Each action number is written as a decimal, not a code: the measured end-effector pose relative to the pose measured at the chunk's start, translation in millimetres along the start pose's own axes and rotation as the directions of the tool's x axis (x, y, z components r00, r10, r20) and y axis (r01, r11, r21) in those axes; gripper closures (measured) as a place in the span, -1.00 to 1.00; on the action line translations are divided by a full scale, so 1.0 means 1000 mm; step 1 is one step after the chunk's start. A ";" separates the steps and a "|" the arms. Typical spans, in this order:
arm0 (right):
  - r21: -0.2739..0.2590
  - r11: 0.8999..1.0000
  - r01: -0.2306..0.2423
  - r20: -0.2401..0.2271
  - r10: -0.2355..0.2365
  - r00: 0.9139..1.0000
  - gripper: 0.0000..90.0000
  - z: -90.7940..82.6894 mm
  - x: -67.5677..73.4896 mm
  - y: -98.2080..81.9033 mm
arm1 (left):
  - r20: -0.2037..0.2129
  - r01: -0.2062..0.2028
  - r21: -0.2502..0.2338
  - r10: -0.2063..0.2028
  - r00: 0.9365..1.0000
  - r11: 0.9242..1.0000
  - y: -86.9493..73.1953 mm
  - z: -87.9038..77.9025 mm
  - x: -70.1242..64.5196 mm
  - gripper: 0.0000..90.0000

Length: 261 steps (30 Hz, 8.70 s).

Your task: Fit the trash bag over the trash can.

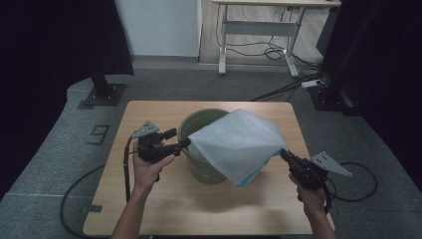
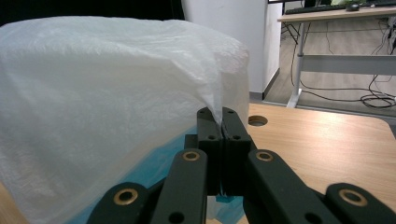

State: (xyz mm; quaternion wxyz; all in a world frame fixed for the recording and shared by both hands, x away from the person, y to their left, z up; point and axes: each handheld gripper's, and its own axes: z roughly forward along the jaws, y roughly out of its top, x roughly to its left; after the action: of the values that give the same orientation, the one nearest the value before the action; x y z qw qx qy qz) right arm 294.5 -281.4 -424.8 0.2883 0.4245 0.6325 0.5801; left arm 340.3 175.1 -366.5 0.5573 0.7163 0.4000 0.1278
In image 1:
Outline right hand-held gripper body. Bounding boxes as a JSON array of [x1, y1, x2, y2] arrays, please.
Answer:
[[288, 151, 352, 191]]

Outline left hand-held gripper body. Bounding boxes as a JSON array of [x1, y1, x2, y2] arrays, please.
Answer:
[[131, 119, 173, 164]]

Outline green plastic trash bin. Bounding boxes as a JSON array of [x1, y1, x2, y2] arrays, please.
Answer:
[[177, 108, 231, 185]]

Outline white trash bag blue drawstring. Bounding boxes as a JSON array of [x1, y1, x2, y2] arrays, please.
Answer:
[[187, 109, 289, 188]]

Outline person's left hand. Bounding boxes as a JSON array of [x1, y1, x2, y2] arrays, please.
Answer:
[[132, 144, 176, 197]]

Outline person's right hand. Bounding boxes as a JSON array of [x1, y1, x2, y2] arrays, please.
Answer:
[[288, 173, 328, 217]]

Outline black slanted stand with base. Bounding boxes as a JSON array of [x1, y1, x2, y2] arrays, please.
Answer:
[[308, 0, 387, 118]]

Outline black stand with square base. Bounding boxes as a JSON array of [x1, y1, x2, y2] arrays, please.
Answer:
[[83, 68, 128, 108]]

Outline white power strip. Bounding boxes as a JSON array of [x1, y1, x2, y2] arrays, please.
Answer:
[[301, 79, 324, 90]]

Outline grey tape strip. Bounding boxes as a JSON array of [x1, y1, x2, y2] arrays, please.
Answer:
[[80, 204, 104, 214]]

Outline white panel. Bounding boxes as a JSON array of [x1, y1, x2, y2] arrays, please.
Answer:
[[113, 0, 203, 58]]

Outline black curtain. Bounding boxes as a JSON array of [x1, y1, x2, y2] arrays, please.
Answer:
[[0, 0, 135, 200], [316, 0, 422, 183]]

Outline white-legged wooden desk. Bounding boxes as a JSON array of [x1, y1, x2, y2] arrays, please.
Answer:
[[211, 0, 342, 79]]

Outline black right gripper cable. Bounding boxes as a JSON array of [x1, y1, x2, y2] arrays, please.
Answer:
[[322, 180, 334, 215]]

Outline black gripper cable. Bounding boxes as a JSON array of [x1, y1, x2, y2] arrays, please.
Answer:
[[322, 180, 334, 215], [122, 131, 141, 203]]

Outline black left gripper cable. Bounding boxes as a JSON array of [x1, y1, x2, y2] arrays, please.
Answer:
[[122, 131, 141, 203]]

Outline black floor cable bundle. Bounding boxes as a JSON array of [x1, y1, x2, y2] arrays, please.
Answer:
[[250, 68, 329, 103]]

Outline black looped floor cable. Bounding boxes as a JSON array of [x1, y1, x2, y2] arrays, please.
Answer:
[[326, 161, 379, 203]]

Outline black cables under desk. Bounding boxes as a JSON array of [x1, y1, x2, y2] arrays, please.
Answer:
[[215, 4, 327, 69]]

